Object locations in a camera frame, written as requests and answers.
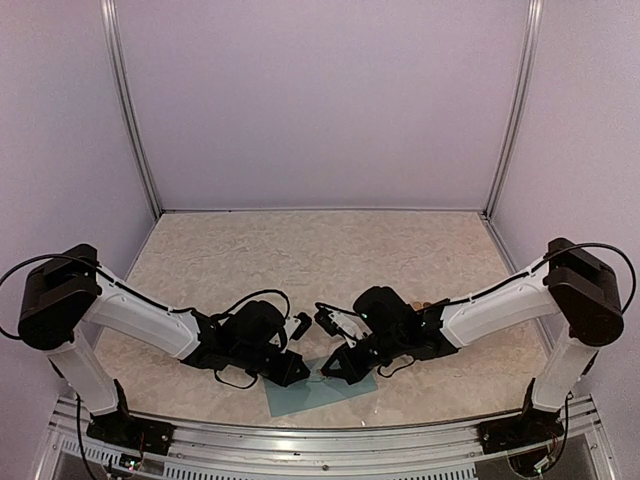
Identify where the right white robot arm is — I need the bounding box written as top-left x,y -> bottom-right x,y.
314,237 -> 631,444

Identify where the blue envelope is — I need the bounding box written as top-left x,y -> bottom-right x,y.
264,356 -> 378,417

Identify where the left camera cable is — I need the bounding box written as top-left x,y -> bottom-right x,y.
209,289 -> 292,390

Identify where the right aluminium corner post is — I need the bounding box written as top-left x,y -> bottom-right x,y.
482,0 -> 544,221

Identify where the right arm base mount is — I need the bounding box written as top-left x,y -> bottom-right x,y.
477,407 -> 564,454

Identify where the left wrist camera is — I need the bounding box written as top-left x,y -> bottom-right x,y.
286,312 -> 312,341

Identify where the yellow paper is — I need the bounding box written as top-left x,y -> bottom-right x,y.
411,301 -> 432,311

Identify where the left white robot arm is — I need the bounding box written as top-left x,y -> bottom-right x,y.
1,244 -> 311,445

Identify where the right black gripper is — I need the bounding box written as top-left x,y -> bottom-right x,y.
320,329 -> 406,386

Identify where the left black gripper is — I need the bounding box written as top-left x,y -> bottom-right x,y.
232,344 -> 311,389

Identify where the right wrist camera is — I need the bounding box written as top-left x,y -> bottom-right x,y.
314,307 -> 368,348

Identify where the aluminium front rail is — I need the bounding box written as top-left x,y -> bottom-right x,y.
31,397 -> 620,479

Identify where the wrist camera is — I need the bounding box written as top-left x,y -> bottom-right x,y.
286,312 -> 312,341
314,307 -> 368,348

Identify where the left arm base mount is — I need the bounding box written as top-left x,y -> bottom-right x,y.
87,411 -> 175,456

